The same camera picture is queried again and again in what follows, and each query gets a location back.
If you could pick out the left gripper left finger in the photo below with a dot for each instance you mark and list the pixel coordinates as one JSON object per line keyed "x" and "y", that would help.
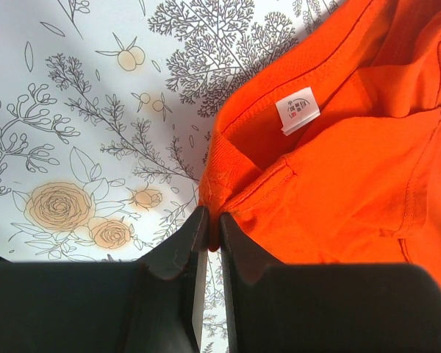
{"x": 153, "y": 304}

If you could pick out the orange t shirt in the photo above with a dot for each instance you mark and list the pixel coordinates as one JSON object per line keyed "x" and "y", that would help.
{"x": 332, "y": 154}

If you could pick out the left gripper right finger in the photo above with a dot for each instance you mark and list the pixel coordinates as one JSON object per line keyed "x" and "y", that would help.
{"x": 275, "y": 307}

